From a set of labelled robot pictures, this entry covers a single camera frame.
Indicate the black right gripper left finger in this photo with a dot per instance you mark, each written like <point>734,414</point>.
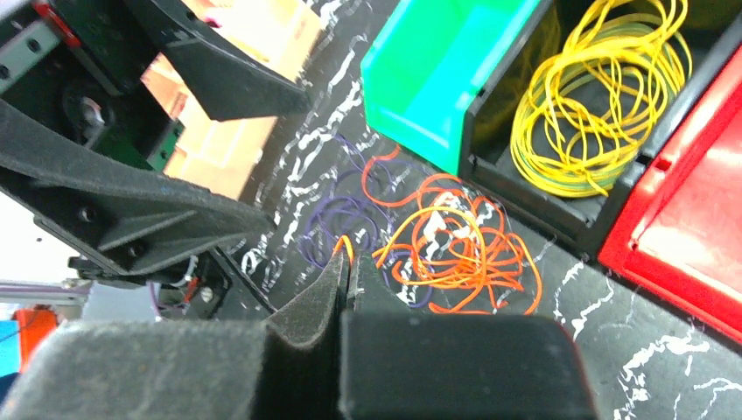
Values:
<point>283,367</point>

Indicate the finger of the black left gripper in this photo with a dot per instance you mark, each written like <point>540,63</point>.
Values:
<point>225,81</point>
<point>127,221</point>

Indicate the peach plastic file rack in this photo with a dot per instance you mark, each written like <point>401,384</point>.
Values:
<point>221,155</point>

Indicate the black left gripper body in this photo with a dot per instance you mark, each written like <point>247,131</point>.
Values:
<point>74,69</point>

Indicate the black plastic bin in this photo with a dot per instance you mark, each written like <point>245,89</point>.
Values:
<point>715,35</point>

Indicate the red plastic bin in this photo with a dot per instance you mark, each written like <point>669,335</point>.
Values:
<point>679,234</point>

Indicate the green plastic bin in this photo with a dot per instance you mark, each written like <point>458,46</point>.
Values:
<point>433,62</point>

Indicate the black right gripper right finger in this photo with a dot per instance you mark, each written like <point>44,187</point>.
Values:
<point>395,363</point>

